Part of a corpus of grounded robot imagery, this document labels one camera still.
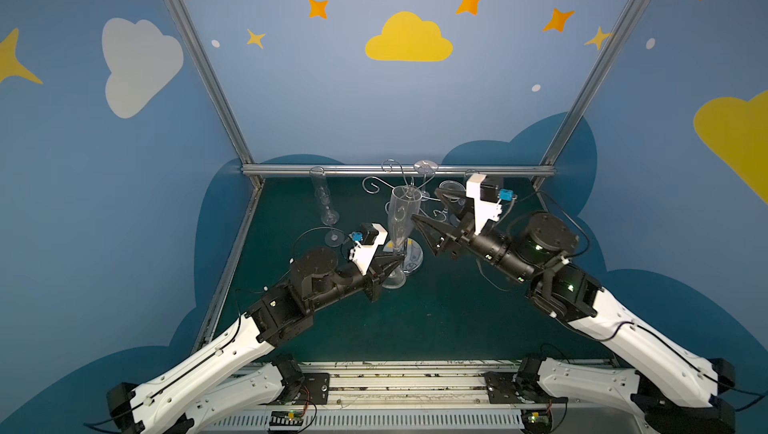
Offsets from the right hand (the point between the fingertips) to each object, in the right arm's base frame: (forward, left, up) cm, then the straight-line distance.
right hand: (432, 200), depth 52 cm
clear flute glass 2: (+28, -1, -17) cm, 33 cm away
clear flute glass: (+30, +31, -31) cm, 53 cm away
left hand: (-2, +6, -14) cm, 15 cm away
